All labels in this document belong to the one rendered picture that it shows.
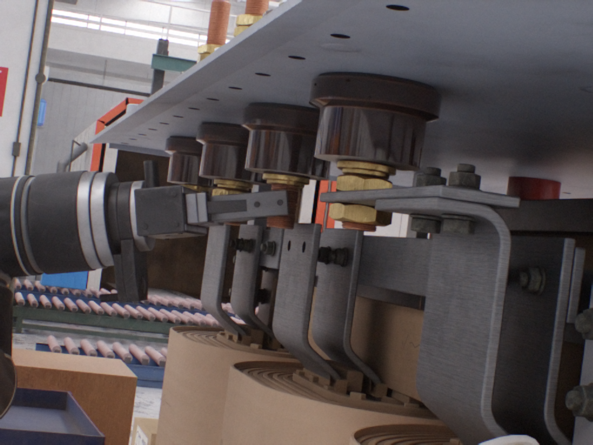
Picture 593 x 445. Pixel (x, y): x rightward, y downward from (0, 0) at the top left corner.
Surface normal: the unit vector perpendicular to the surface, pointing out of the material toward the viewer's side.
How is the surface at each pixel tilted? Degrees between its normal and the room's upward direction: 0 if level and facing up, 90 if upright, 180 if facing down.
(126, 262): 90
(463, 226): 90
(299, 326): 90
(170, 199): 90
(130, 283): 112
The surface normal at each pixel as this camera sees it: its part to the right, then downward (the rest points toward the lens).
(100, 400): 0.27, 0.00
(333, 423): -0.44, -0.08
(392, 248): -0.95, -0.13
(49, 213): -0.08, -0.18
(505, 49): -0.13, 0.99
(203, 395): -0.68, -0.11
